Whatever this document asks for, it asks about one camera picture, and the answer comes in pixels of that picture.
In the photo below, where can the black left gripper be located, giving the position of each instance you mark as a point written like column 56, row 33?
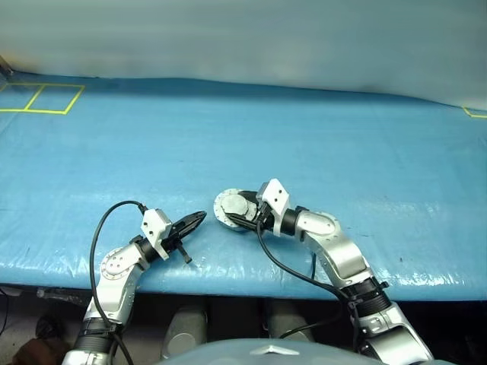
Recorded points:
column 171, row 239

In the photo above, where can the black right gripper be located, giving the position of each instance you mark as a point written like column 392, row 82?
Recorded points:
column 264, row 216

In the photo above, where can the round silver motor housing lid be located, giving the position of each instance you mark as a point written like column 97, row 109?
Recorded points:
column 233, row 205

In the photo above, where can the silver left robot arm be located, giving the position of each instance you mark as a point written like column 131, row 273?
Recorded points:
column 114, row 266

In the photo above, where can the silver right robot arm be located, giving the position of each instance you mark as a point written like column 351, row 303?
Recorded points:
column 342, row 251

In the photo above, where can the blue plastic table cover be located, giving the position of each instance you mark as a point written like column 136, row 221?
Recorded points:
column 266, row 125

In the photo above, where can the grey rounded shape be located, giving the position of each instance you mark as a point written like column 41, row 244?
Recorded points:
column 186, row 331
column 289, row 323

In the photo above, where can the grey robot torso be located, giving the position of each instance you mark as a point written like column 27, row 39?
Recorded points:
column 266, row 355

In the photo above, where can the yellow tape double square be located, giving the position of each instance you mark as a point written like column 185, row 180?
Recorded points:
column 45, row 111

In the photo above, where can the brown object under table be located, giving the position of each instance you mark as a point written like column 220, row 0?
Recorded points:
column 38, row 351

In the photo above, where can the yellow tape corner marking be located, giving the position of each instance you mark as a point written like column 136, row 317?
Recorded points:
column 477, row 116

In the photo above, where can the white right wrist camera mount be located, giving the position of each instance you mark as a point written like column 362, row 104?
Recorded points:
column 277, row 197

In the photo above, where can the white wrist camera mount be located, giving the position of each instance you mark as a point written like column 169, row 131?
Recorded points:
column 277, row 197
column 154, row 226

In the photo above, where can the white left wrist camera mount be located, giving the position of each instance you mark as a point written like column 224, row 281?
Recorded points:
column 154, row 226

